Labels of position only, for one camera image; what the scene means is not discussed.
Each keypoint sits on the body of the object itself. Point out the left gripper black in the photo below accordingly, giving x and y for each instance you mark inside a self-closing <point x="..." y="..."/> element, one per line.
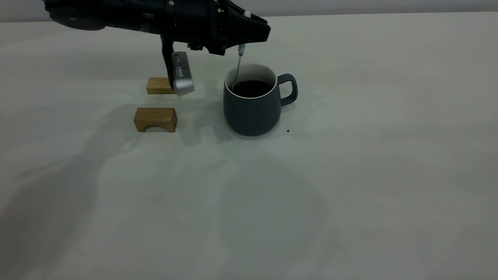
<point x="222" y="27"/>

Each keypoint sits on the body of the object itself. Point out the dark grey ceramic mug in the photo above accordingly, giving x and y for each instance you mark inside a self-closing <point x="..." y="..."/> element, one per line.
<point x="251" y="116"/>

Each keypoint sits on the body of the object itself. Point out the dark coffee liquid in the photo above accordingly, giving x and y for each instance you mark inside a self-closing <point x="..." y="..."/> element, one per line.
<point x="253" y="88"/>

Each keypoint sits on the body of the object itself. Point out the flat wooden block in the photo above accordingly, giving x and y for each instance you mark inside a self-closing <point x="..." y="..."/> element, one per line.
<point x="159" y="85"/>

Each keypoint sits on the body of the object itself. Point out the arched wooden block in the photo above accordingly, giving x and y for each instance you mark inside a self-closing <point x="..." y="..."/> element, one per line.
<point x="155" y="116"/>

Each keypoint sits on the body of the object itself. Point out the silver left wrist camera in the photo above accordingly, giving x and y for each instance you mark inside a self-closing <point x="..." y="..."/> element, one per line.
<point x="183" y="76"/>

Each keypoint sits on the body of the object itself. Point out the black left camera bracket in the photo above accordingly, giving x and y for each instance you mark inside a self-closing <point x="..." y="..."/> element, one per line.
<point x="167" y="58"/>

